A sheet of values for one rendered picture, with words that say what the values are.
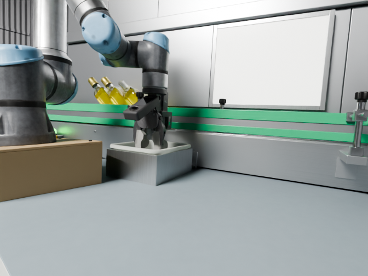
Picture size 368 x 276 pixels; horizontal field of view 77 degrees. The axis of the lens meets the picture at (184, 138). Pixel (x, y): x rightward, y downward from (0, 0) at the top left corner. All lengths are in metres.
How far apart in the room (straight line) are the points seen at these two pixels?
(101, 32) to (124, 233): 0.40
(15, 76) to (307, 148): 0.77
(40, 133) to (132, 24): 0.84
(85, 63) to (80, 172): 1.01
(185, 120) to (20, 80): 0.52
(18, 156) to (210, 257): 0.40
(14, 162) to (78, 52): 1.11
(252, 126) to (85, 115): 0.67
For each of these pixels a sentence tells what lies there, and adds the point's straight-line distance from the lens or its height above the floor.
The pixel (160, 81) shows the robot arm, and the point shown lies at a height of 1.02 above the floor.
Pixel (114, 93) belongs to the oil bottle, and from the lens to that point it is 1.10.
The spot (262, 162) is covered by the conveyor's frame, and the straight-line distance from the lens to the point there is 0.78.
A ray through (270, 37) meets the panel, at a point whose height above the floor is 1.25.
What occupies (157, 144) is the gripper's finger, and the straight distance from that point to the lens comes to 0.66.
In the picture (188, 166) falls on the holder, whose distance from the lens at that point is 0.77.
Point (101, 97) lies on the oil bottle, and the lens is 1.15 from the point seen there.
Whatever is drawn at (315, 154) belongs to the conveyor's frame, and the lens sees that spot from 0.77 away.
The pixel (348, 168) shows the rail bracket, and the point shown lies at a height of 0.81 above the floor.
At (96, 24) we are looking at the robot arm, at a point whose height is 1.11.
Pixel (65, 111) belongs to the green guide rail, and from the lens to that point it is 1.15.
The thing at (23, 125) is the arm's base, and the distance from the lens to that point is 0.62.
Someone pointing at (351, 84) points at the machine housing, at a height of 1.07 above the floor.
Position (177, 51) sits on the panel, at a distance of 1.12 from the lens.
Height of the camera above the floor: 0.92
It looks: 5 degrees down
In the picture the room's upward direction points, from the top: 3 degrees clockwise
